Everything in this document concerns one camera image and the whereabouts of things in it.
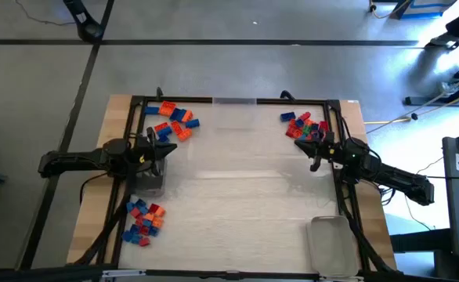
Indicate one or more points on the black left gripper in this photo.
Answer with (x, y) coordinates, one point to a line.
(145, 154)

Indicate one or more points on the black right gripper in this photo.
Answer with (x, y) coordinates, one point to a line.
(335, 152)

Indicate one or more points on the grey translucent bin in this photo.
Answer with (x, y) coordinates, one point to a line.
(151, 186)

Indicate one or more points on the small orange block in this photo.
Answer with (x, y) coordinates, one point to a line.
(157, 222)
(149, 216)
(160, 212)

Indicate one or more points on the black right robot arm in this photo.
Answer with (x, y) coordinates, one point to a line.
(402, 178)

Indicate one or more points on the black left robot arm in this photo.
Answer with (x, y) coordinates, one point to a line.
(76, 158)

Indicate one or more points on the red rectangular block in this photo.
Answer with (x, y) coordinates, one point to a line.
(304, 116)
(176, 127)
(324, 125)
(294, 133)
(161, 126)

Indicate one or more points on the green block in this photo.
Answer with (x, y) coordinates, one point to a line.
(306, 130)

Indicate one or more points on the orange rectangular block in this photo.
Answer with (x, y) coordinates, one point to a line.
(309, 122)
(187, 116)
(184, 134)

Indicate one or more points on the clear plastic bin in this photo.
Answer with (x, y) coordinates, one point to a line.
(234, 101)

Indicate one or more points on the black floor strip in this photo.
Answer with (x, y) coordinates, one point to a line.
(214, 42)
(76, 109)

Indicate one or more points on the white plastic tray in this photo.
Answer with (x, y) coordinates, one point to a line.
(331, 246)

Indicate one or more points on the black stand base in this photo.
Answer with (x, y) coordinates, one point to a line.
(88, 29)

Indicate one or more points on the black floor stand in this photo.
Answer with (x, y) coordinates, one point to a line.
(441, 101)

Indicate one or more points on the person's shoe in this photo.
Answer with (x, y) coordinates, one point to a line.
(445, 41)
(452, 87)

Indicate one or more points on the black rig bar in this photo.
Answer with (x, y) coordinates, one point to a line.
(37, 274)

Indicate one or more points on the blue white box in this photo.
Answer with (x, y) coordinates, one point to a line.
(425, 9)

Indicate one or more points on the black table frame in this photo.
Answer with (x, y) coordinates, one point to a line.
(182, 99)

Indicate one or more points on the black frame clamp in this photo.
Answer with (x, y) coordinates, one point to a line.
(287, 95)
(159, 92)

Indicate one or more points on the white rail bracket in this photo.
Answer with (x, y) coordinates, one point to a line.
(123, 273)

